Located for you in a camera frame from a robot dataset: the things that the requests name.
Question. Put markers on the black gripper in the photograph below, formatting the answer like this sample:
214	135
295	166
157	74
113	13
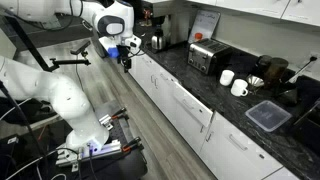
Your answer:
122	53

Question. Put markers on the white drawer wooden inside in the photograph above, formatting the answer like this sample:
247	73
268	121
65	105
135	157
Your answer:
191	103

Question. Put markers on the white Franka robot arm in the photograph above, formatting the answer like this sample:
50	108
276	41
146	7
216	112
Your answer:
60	96

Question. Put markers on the steel coffee carafe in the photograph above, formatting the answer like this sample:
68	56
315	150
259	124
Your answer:
158	41

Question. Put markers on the black steel coffee maker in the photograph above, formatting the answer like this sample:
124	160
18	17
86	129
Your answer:
178	26

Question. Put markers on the orange lid creamer jar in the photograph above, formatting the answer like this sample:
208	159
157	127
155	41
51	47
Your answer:
198	36

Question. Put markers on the stainless steel toaster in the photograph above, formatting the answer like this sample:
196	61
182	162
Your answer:
206	55

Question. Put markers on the white cabinet door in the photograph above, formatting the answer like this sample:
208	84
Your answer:
186	130

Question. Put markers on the handwritten whiteboard sign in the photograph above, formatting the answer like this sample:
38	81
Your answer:
205	23

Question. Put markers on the white base cabinet run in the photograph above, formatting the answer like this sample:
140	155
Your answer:
186	133

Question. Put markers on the white ceramic mug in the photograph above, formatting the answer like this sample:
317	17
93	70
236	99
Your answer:
226	77
238	88

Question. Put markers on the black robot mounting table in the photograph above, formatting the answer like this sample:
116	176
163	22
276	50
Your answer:
133	166

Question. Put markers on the black bag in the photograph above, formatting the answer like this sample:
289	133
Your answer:
30	113

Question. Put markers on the metal pour-over dripper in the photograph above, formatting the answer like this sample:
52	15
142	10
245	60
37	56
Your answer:
255	81

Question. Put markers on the dark brown glass jar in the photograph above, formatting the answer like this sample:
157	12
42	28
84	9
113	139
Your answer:
276	71
263	65

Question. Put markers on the white upper cabinets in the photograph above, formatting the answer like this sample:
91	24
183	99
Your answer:
253	6

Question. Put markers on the black controller box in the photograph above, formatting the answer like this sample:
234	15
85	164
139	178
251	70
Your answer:
20	156

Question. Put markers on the clear plastic container lid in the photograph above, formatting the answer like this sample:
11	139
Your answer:
268	115

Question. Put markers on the black kettle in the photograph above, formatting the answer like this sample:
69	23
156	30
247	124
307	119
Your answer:
286	95

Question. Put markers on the white rod with black tip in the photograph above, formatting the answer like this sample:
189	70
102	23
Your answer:
301	70

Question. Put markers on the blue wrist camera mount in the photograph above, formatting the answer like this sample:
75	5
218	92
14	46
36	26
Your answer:
113	52

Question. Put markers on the black stand camera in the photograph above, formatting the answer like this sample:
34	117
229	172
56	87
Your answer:
80	47

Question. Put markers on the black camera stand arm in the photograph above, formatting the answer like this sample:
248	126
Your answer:
71	61

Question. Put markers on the silver metal bracket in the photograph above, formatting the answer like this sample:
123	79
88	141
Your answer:
106	121

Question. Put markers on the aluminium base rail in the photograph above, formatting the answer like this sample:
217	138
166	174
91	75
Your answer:
103	150

